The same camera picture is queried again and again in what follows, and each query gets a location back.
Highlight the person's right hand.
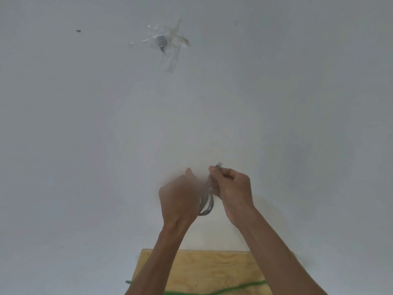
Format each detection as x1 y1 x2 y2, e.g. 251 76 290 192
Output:
208 165 256 229

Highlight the person's left hand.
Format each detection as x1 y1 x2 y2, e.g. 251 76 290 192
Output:
158 167 203 234

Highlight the grey cable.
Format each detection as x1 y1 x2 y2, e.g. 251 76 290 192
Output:
198 162 224 216

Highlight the green cable with black plugs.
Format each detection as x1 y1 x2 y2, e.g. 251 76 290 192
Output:
124 279 268 295

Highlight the person's right forearm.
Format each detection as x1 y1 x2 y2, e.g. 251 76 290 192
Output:
235 207 329 295

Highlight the person's left forearm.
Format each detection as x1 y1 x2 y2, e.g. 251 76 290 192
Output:
124 222 192 295

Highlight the taped wall hook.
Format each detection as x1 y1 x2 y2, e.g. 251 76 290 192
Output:
129 16 190 74

